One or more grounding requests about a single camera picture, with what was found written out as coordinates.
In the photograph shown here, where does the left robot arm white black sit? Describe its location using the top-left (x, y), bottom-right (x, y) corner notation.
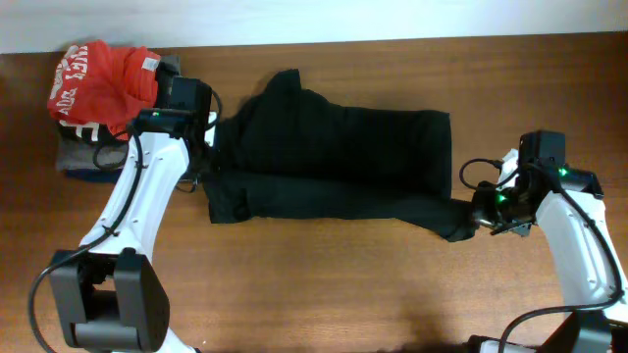
top-left (40, 76), bottom-right (219, 352)

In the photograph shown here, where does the navy folded shirt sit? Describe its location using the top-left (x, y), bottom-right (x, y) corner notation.
top-left (64, 170), bottom-right (121, 183)

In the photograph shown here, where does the black t-shirt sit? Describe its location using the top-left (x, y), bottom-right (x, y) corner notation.
top-left (203, 70), bottom-right (477, 242)

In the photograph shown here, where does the grey folded shirt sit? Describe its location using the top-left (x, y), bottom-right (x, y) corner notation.
top-left (55, 126), bottom-right (129, 173)

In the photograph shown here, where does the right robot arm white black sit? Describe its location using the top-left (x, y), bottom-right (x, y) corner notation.
top-left (468, 130), bottom-right (627, 353)

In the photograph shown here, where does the red folded t-shirt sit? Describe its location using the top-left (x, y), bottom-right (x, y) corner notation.
top-left (47, 40), bottom-right (161, 134)

